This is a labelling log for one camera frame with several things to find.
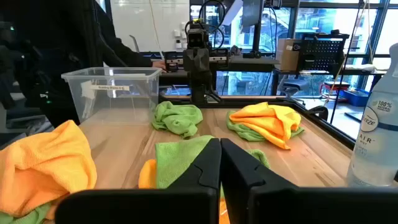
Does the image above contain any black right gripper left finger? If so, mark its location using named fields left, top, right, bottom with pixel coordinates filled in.
left=55, top=138, right=222, bottom=224

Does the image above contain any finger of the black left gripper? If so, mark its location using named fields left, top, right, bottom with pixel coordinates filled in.
left=210, top=48, right=230, bottom=70
left=164, top=51, right=185, bottom=73

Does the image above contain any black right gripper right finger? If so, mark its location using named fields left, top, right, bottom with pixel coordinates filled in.
left=221, top=138, right=398, bottom=224

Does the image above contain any green microfiber towel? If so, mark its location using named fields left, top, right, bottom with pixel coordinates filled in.
left=226, top=111, right=305, bottom=142
left=0, top=202, right=52, bottom=224
left=151, top=101, right=204, bottom=139
left=154, top=134, right=271, bottom=190

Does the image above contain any orange microfiber towel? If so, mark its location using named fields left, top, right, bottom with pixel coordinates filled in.
left=138, top=159, right=158, bottom=189
left=0, top=119, right=98, bottom=220
left=229, top=101, right=302, bottom=151

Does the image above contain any person's hand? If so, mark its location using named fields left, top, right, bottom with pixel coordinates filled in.
left=151, top=60, right=168, bottom=73

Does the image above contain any black monitor on stand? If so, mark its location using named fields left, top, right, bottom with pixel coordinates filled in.
left=241, top=0, right=264, bottom=59

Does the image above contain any white whiteboard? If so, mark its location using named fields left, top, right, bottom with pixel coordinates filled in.
left=110, top=0, right=190, bottom=53

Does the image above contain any clear plastic bin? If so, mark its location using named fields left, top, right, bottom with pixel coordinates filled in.
left=61, top=67, right=163, bottom=124

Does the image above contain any brown cardboard box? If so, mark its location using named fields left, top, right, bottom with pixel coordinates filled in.
left=275, top=38, right=302, bottom=72

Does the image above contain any black office chair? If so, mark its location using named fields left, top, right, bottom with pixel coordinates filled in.
left=277, top=77, right=310, bottom=97

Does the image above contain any person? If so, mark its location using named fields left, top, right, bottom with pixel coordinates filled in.
left=30, top=0, right=167, bottom=128

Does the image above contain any black perforated crate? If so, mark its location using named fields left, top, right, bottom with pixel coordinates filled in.
left=297, top=30, right=351, bottom=75

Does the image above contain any clear spray bottle blue cap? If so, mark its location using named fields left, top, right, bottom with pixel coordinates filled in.
left=346, top=42, right=398, bottom=188

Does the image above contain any black tripod stand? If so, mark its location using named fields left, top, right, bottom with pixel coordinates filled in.
left=329, top=0, right=366, bottom=125

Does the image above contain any blue plastic tray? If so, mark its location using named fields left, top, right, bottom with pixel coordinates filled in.
left=340, top=88, right=371, bottom=108

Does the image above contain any black side desk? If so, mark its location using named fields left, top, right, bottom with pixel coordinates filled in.
left=272, top=68, right=388, bottom=96

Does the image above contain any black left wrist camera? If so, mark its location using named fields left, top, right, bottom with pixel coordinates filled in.
left=186, top=23, right=210, bottom=50

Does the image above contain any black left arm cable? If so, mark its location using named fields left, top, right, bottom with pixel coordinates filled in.
left=198, top=0, right=225, bottom=43

